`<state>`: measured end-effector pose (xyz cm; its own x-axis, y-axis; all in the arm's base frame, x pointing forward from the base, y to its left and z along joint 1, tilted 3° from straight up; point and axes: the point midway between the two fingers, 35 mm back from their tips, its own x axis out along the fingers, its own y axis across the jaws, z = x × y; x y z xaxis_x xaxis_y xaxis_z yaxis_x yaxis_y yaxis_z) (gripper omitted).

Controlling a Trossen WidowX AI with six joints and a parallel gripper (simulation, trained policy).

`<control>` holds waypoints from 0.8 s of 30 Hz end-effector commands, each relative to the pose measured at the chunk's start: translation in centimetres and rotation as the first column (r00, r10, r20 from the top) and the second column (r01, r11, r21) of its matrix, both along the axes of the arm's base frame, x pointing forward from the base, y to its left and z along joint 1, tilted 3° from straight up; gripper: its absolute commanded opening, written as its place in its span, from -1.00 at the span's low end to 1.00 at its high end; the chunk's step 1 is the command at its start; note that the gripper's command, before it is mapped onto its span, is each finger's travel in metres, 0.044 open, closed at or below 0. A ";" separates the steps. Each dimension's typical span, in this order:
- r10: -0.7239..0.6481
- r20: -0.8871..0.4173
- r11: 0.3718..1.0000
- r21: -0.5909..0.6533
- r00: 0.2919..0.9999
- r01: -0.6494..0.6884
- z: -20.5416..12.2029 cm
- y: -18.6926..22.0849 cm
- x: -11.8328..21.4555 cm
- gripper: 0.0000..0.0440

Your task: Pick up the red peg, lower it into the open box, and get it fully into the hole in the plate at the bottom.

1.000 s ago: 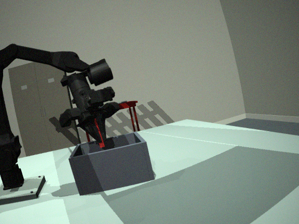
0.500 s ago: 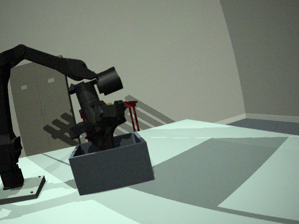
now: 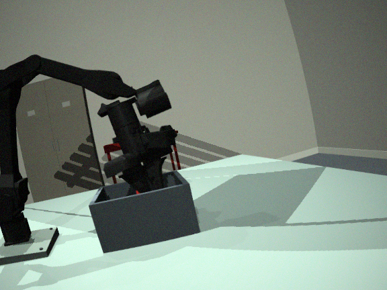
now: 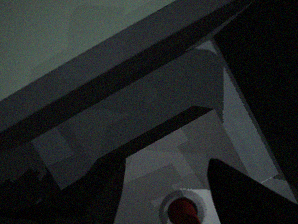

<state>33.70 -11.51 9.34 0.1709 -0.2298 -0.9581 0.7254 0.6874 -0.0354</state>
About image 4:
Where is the dark red peg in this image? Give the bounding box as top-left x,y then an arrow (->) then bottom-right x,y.
169,197 -> 200,224

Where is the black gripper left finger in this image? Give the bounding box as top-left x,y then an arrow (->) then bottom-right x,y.
0,153 -> 126,224

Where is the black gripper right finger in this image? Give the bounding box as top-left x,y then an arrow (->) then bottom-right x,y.
207,159 -> 298,224

